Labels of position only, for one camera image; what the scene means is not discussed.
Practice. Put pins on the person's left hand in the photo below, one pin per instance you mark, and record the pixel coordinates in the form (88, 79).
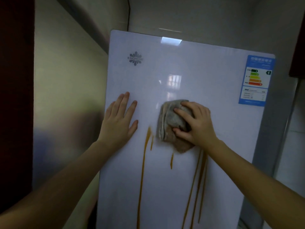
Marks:
(116, 128)

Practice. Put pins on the person's right hand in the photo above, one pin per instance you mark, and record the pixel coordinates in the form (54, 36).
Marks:
(200, 123)

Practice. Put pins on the person's left thumb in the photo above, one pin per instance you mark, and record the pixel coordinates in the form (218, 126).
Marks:
(134, 128)

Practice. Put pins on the person's right middle finger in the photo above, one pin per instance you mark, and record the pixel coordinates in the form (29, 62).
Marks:
(187, 103)

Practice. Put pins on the person's right thumb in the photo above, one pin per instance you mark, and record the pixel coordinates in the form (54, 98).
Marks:
(181, 132)

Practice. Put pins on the person's left middle finger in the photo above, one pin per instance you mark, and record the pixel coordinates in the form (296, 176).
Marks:
(124, 102)

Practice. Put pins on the person's left little finger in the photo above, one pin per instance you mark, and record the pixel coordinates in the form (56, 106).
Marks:
(108, 112)

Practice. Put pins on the grey cleaning cloth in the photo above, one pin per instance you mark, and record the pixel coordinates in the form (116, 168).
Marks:
(168, 116)

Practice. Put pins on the person's right forearm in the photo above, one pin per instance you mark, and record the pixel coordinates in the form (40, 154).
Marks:
(257, 186)

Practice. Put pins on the person's left forearm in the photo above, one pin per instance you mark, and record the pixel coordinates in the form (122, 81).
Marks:
(59, 183)

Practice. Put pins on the white refrigerator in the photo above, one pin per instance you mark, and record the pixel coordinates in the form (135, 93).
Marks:
(202, 76)

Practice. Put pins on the wide brown drip stain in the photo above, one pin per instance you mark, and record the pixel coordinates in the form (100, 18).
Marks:
(196, 186)

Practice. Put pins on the blue energy label sticker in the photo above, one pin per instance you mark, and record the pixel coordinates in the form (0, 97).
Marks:
(257, 81)

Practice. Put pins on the dark red door panel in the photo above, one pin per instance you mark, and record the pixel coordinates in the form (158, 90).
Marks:
(15, 100)

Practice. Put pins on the dark red cabinet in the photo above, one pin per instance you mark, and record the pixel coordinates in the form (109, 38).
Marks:
(297, 38)

